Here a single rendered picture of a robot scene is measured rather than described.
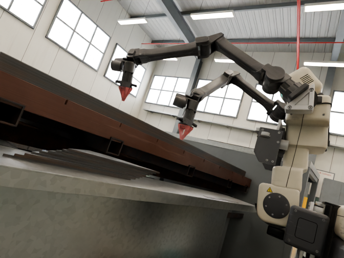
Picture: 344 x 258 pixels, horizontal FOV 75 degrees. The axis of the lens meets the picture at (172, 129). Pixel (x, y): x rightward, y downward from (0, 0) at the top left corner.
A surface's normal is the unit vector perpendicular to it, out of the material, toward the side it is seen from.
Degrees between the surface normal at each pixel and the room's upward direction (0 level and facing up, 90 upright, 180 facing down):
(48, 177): 90
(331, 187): 90
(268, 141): 90
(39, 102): 90
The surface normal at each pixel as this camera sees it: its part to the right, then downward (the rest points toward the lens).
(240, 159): -0.58, -0.31
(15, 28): 0.83, 0.19
